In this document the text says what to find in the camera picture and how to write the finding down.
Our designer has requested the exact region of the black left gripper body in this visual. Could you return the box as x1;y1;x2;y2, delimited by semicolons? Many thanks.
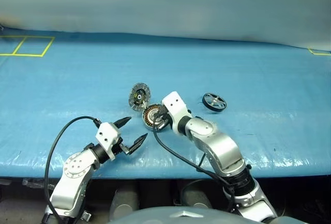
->
113;128;130;156

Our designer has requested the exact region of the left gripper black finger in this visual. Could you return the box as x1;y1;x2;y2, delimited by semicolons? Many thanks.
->
128;133;149;156
113;116;133;130

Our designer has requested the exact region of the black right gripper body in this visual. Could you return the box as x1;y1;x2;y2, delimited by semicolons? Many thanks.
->
156;106;173;130

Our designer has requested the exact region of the black spoked rotor wheel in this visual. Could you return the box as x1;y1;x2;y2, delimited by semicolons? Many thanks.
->
201;92;228;115

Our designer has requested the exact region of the blue table cover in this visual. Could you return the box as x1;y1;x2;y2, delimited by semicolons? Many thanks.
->
0;27;331;180

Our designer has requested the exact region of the grey robot torso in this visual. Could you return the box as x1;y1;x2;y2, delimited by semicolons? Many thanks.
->
111;205;262;224

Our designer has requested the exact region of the clear crumpled plastic film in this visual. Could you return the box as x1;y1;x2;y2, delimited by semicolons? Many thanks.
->
22;178;56;190

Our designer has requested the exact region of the yellow tape double square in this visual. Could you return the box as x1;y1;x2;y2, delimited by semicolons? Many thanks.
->
0;36;55;58

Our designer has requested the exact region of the yellow tape corner mark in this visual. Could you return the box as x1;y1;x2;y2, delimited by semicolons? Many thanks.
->
308;48;331;56

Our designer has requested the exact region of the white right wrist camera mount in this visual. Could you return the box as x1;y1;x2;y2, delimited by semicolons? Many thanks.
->
161;92;193;134

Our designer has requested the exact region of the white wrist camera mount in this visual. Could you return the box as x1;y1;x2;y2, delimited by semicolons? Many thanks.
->
95;122;122;160
161;92;193;134

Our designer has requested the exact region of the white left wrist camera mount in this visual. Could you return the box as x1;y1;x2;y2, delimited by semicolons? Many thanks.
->
95;122;122;160

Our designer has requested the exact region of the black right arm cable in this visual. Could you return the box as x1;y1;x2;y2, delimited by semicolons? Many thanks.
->
153;124;237;213

